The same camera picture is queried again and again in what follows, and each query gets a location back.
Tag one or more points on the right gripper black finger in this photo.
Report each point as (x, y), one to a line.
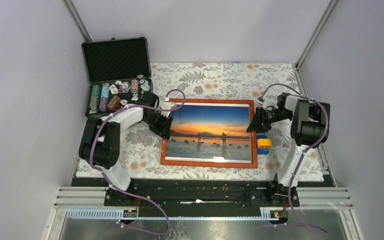
(263, 129)
(255, 125)

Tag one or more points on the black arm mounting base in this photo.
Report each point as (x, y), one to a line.
(191, 198)

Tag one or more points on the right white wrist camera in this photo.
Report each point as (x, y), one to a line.
(267, 105)

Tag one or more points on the aluminium rail frame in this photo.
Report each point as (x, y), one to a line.
(95, 203)

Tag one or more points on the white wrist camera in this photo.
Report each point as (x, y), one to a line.
(167, 107)
(267, 105)

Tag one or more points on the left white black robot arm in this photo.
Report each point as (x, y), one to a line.
(101, 140)

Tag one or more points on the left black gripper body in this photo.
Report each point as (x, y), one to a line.
(156, 122)

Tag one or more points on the floral table cloth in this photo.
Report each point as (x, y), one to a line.
(141, 149)

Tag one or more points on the orange wooden photo frame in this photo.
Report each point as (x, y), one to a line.
(211, 133)

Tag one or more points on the black poker chip case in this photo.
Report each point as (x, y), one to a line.
(116, 67)

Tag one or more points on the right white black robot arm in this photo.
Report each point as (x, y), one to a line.
(309, 128)

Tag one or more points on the blue yellow toy block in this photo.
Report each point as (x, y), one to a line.
(264, 144)

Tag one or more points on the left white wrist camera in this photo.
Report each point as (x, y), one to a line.
(167, 107)

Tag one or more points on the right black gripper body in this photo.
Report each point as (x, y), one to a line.
(268, 117)

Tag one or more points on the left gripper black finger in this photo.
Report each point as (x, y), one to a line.
(167, 123)
(164, 133)

